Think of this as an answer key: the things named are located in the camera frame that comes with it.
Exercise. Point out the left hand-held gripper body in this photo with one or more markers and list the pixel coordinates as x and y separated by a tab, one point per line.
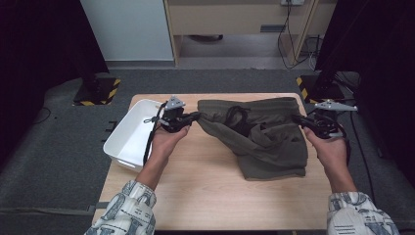
174	119

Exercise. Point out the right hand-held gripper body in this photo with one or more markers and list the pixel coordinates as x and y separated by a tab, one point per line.
324	125

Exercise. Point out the olive green shorts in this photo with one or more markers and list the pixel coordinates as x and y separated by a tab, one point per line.
270	147

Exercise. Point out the white plastic bin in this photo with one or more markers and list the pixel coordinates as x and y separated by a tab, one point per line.
130	137

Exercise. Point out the person's left hand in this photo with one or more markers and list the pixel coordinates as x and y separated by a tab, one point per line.
166	143

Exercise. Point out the person's right hand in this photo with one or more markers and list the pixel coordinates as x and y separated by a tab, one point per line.
331	153

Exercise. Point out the black stand with striped base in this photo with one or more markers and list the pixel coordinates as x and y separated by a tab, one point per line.
96	93
319	88

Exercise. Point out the black tape marks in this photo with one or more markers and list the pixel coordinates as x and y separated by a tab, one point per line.
111	130

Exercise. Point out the dark curtain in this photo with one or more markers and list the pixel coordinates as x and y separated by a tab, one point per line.
385	65
32	49

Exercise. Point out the white cabinet panel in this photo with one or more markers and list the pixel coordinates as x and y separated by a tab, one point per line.
130	29

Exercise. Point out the light wooden desk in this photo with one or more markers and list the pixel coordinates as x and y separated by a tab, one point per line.
228	19

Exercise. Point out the grey tape strip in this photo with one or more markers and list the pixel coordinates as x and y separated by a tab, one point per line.
101	205

